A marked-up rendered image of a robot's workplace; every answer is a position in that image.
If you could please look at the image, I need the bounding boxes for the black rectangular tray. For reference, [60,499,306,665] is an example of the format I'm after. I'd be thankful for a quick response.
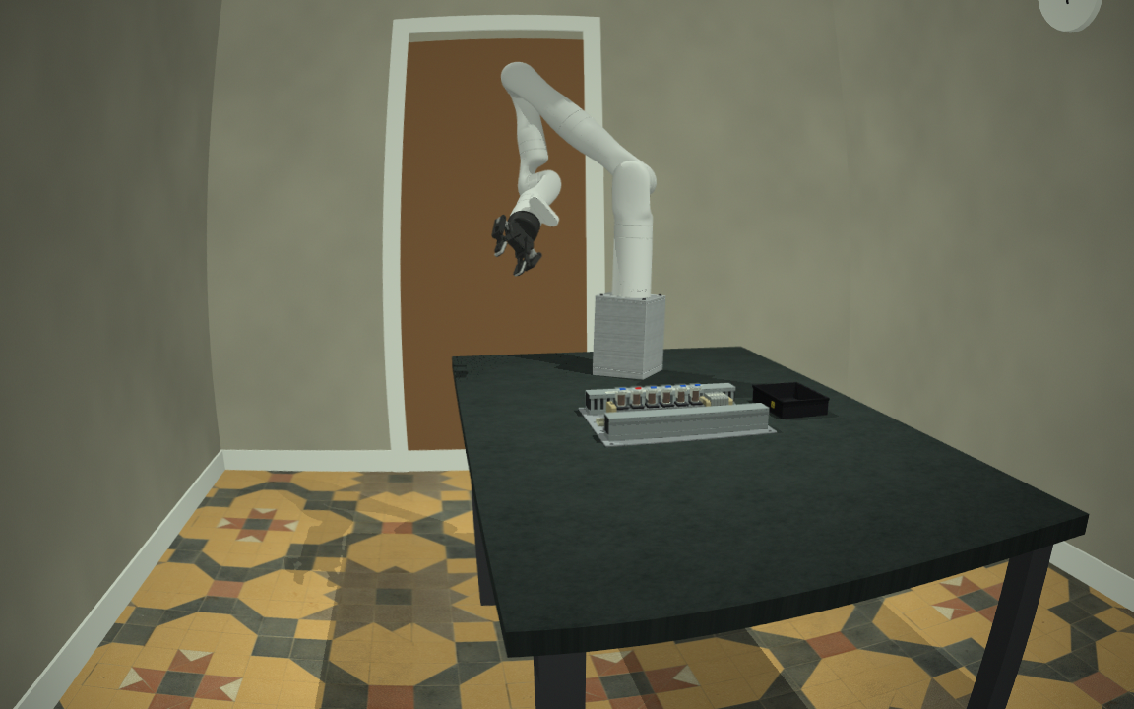
[752,382,830,419]

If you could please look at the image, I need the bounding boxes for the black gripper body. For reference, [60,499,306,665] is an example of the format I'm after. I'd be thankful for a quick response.
[503,211,540,253]

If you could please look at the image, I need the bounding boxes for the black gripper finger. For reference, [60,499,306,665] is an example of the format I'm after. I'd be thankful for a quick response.
[513,236,542,277]
[492,216,523,258]

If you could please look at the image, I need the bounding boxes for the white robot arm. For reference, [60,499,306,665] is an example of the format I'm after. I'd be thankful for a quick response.
[501,62,657,298]

